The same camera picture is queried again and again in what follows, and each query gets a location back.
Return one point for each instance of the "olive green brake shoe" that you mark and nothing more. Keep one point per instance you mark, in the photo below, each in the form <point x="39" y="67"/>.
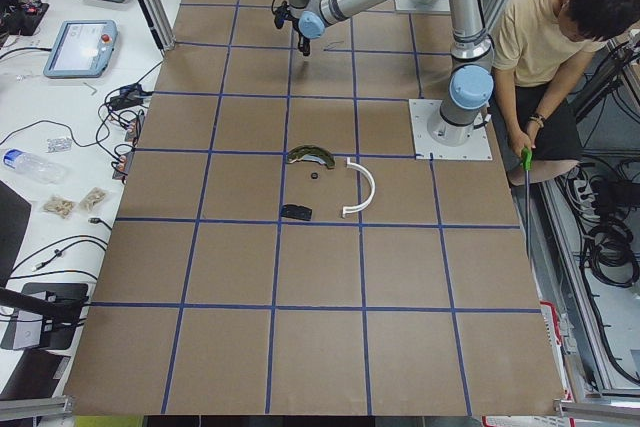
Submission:
<point x="311" y="153"/>

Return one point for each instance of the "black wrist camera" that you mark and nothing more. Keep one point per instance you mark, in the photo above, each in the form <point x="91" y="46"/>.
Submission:
<point x="282" y="15"/>

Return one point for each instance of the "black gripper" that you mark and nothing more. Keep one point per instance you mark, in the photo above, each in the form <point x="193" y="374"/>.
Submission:
<point x="303" y="39"/>

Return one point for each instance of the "clear water bottle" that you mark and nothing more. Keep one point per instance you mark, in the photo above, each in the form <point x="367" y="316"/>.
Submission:
<point x="33" y="166"/>

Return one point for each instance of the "man in beige shirt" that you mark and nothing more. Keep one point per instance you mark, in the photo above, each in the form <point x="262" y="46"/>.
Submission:
<point x="542" y="49"/>

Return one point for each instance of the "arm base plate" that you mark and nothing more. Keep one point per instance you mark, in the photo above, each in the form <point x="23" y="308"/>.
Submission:
<point x="428" y="7"/>
<point x="435" y="139"/>

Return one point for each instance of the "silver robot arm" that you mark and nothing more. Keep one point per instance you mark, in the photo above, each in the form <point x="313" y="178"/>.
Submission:
<point x="470" y="86"/>

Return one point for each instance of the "white curved plastic bracket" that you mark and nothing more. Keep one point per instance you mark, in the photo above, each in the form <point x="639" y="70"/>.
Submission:
<point x="366" y="188"/>

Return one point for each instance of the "green handled tool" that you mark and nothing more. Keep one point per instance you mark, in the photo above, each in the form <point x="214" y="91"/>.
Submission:
<point x="526" y="197"/>

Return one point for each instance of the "black brake pad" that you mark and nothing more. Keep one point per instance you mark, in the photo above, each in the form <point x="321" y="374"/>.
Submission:
<point x="296" y="212"/>

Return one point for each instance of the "bag of screws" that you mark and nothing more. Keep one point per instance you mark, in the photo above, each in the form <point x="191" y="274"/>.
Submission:
<point x="59" y="206"/>
<point x="92" y="199"/>

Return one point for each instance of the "black box device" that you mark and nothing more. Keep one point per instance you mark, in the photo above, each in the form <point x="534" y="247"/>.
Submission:
<point x="43" y="315"/>

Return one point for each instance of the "near teach pendant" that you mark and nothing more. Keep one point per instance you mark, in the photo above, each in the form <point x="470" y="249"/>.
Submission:
<point x="82" y="49"/>

